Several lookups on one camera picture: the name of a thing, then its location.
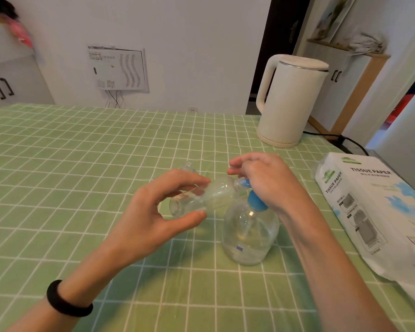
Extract person's right hand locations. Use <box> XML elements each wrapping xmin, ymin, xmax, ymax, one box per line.
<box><xmin>227</xmin><ymin>152</ymin><xmax>322</xmax><ymax>218</ymax></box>

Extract person's left hand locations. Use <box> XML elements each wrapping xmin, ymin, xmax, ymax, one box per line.
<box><xmin>103</xmin><ymin>168</ymin><xmax>212</xmax><ymax>270</ymax></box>

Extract large clear bottle blue pump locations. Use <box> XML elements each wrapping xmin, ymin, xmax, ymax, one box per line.
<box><xmin>221</xmin><ymin>178</ymin><xmax>280</xmax><ymax>267</ymax></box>

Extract small clear plastic bottle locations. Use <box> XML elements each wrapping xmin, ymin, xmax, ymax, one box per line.
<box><xmin>179</xmin><ymin>161</ymin><xmax>200</xmax><ymax>175</ymax></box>
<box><xmin>169</xmin><ymin>175</ymin><xmax>249</xmax><ymax>219</ymax></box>

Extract person's left forearm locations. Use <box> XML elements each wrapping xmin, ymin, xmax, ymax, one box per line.
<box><xmin>6</xmin><ymin>245</ymin><xmax>139</xmax><ymax>332</ymax></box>

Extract person's right forearm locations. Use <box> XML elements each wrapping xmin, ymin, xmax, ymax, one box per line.
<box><xmin>287</xmin><ymin>203</ymin><xmax>397</xmax><ymax>332</ymax></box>

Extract cream electric kettle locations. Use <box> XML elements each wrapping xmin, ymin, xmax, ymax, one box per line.
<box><xmin>255</xmin><ymin>54</ymin><xmax>330</xmax><ymax>148</ymax></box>

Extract green checked tablecloth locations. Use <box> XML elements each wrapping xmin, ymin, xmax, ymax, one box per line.
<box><xmin>0</xmin><ymin>103</ymin><xmax>415</xmax><ymax>332</ymax></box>

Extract white tissue paper pack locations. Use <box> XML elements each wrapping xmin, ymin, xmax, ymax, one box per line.
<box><xmin>314</xmin><ymin>152</ymin><xmax>415</xmax><ymax>307</ymax></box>

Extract black wrist band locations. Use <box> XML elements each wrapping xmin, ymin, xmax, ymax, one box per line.
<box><xmin>47</xmin><ymin>279</ymin><xmax>94</xmax><ymax>318</ymax></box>

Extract white door wooden side cabinet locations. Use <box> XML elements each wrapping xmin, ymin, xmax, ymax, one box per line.
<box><xmin>306</xmin><ymin>37</ymin><xmax>391</xmax><ymax>135</ymax></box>

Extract red object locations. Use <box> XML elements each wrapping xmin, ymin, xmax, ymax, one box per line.
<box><xmin>385</xmin><ymin>94</ymin><xmax>415</xmax><ymax>123</ymax></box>

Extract crumpled grey paper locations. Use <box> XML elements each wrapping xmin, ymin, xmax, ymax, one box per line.
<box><xmin>347</xmin><ymin>32</ymin><xmax>386</xmax><ymax>55</ymax></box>

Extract leaning framed picture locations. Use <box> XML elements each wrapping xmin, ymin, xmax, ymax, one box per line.
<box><xmin>311</xmin><ymin>0</ymin><xmax>359</xmax><ymax>42</ymax></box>

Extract wooden top white cabinet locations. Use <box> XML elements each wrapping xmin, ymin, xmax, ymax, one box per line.
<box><xmin>0</xmin><ymin>22</ymin><xmax>55</xmax><ymax>109</ymax></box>

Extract pink hanging item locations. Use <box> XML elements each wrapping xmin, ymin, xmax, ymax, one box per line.
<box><xmin>0</xmin><ymin>12</ymin><xmax>34</xmax><ymax>49</ymax></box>

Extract black hanging item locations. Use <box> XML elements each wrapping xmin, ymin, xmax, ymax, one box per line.
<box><xmin>0</xmin><ymin>0</ymin><xmax>18</xmax><ymax>19</ymax></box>

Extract black power cable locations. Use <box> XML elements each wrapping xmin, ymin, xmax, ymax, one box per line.
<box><xmin>302</xmin><ymin>131</ymin><xmax>370</xmax><ymax>156</ymax></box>

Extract thin loose wall wires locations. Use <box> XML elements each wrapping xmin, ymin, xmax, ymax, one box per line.
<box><xmin>105</xmin><ymin>89</ymin><xmax>124</xmax><ymax>109</ymax></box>

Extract white wall panel cover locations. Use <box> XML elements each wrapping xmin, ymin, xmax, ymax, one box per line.
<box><xmin>87</xmin><ymin>44</ymin><xmax>149</xmax><ymax>93</ymax></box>

